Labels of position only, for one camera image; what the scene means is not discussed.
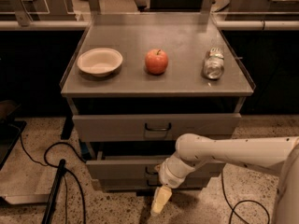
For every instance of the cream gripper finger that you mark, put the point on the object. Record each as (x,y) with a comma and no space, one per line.
(161,197)

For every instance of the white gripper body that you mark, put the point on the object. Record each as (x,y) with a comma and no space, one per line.
(167,175)

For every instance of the grey drawer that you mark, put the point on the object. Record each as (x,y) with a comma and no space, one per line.
(113,128)
(131,185)
(125,168)

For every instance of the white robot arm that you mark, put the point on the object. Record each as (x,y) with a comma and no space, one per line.
(275,156)

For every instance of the grey bottom drawer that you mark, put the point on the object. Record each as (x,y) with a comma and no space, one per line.
(131,185)

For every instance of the grey top drawer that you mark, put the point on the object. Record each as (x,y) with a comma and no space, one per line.
(113,128)

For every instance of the grey drawer cabinet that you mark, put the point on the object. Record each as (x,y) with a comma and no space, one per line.
(132,90)

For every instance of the red apple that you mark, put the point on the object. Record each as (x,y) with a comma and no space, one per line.
(156,61)

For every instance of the crushed clear plastic bottle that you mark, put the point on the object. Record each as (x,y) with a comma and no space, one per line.
(213,67)

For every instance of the black pole on floor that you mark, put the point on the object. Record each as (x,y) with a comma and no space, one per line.
(53,193)

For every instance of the white paper bowl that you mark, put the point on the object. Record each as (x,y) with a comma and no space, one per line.
(99,62)

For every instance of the dark platform at left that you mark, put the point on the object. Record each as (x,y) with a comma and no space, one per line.
(10,129)

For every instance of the white rail right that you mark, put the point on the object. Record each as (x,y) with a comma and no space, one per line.
(258,25)

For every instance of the white rail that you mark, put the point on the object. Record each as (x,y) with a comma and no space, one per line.
(258,25)
(44,26)

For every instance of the white rail left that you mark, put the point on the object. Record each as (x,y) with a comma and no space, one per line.
(44,26)

